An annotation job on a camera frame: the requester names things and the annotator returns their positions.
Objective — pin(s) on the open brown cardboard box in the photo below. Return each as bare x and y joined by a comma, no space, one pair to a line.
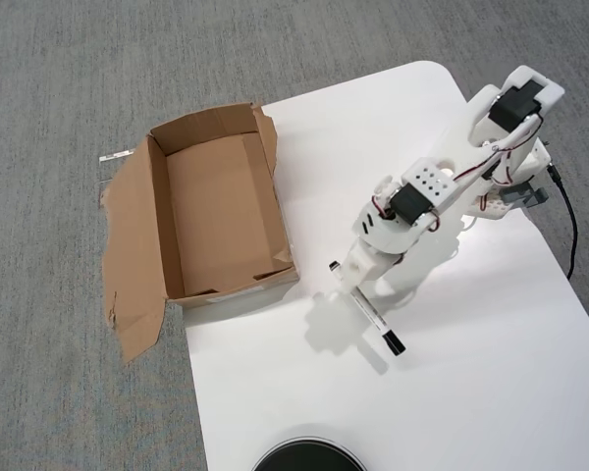
216,221

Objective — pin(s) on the black round disc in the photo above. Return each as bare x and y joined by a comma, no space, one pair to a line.
309,456

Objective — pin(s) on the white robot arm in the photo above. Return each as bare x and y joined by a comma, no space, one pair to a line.
429,181

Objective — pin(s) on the white paper strip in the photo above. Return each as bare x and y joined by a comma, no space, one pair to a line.
115,157

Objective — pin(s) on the grey table clamp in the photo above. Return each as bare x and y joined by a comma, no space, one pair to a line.
525,196

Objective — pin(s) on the white marker pen black cap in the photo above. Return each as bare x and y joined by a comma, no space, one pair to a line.
378,321

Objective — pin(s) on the white gripper with hole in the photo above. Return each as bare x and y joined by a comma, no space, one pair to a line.
359,265

